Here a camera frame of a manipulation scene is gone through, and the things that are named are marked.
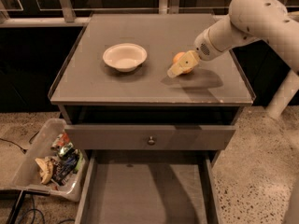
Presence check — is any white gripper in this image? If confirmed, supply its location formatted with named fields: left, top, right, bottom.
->
left=167, top=29, right=221, bottom=78

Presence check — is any orange fruit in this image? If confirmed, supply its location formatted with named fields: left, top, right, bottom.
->
left=173, top=52, right=192, bottom=74

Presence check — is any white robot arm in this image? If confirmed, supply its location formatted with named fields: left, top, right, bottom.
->
left=195, top=0, right=299, bottom=224

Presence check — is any grey drawer cabinet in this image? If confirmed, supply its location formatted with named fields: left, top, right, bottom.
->
left=49, top=24, right=255, bottom=126

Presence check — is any round metal drawer knob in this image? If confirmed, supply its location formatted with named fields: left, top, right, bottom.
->
left=148, top=136, right=156, bottom=146

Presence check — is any grey top drawer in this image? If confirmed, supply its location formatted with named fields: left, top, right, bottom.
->
left=64, top=124, right=235, bottom=150

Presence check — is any grey open middle drawer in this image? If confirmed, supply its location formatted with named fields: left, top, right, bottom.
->
left=75, top=150, right=223, bottom=224

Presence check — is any white bowl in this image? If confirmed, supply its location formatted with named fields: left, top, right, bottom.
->
left=103, top=43, right=148, bottom=73

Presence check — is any green snack packet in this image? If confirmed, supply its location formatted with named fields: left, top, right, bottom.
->
left=58, top=142, right=73, bottom=158

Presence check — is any red snack can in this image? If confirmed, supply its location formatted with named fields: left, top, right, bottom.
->
left=50, top=133, right=70, bottom=150

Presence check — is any blue black snack bag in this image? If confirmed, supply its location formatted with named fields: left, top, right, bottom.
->
left=51, top=154, right=78, bottom=186

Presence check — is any tan crumpled wrapper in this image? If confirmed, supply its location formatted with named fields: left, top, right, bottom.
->
left=36, top=158, right=53, bottom=185

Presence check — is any clear plastic bin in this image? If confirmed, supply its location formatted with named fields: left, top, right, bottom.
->
left=9, top=119, right=88, bottom=202

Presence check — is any metal railing frame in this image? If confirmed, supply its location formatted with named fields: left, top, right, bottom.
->
left=0, top=0, right=295, bottom=29

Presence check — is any black floor cable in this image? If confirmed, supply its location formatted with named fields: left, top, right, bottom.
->
left=0, top=131, right=40, bottom=155

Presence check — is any blue floor cable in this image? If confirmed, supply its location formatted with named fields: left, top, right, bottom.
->
left=15, top=194, right=46, bottom=224

